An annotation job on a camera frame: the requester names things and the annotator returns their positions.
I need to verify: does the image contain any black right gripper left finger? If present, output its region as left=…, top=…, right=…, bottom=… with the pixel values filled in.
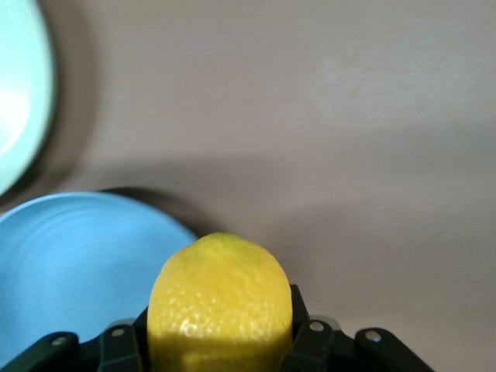
left=98, top=305, right=155, bottom=372

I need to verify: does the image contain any light green plate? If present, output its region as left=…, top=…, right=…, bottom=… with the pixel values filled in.
left=0, top=0, right=56, bottom=197

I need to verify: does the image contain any yellow lemon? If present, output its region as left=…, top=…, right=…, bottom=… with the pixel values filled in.
left=146, top=231, right=295, bottom=372

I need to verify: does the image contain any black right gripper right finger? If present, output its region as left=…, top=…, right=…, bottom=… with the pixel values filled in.
left=281, top=284, right=343, bottom=372

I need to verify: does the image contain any blue plate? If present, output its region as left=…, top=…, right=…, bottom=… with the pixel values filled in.
left=0, top=191, right=199, bottom=352

